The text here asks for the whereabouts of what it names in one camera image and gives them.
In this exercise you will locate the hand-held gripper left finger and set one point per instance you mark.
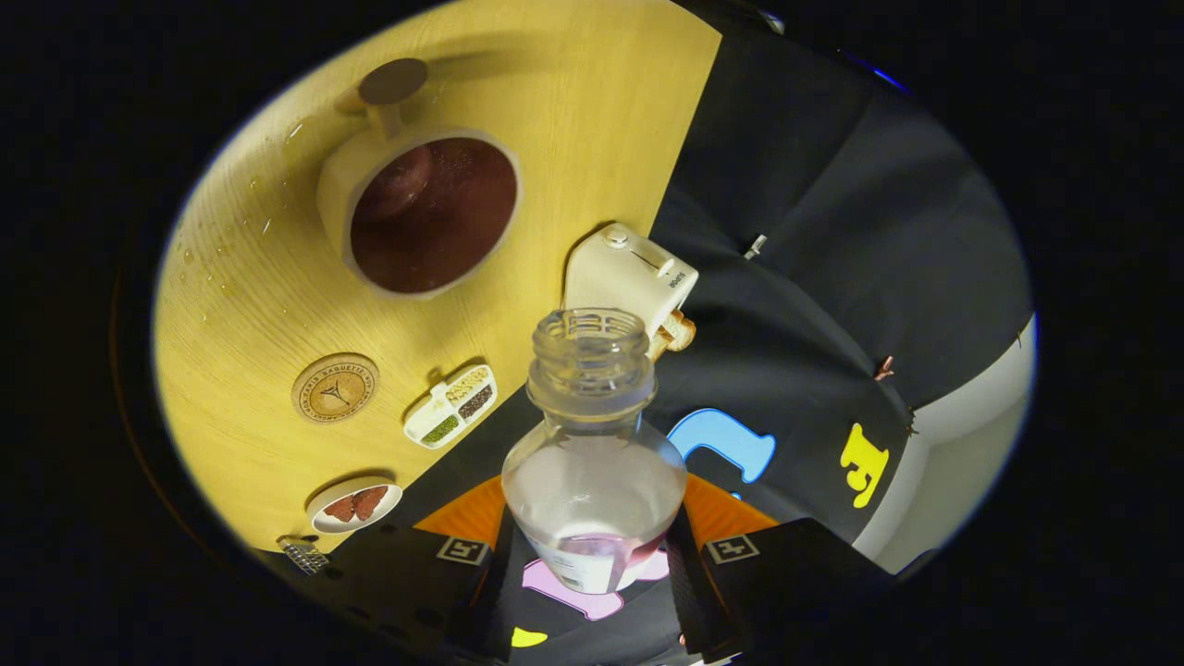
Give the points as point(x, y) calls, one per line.
point(398, 583)

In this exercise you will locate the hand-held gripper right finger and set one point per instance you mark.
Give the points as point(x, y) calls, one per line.
point(795, 583)

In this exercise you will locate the round wooden coaster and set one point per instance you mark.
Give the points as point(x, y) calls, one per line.
point(335, 388)

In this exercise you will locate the clear plastic juice bottle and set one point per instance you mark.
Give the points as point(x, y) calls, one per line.
point(592, 481)

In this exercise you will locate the brown meat piece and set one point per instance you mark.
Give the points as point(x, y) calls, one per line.
point(370, 501)
point(339, 509)

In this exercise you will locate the round white plate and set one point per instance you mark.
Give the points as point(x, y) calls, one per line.
point(319, 518)

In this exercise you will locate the white divided dish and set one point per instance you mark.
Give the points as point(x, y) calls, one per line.
point(427, 425)

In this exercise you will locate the small red clip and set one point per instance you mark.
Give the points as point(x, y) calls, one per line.
point(884, 368)

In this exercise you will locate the toast slice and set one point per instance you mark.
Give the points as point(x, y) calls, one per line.
point(682, 331)
point(657, 344)

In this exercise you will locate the small white clip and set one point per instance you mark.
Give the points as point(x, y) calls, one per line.
point(755, 246)

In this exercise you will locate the black backdrop cloth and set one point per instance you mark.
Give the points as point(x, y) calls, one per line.
point(814, 231)

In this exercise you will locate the cream toaster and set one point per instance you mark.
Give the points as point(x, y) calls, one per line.
point(620, 273)

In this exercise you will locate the wooden table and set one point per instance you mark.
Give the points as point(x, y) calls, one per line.
point(573, 139)

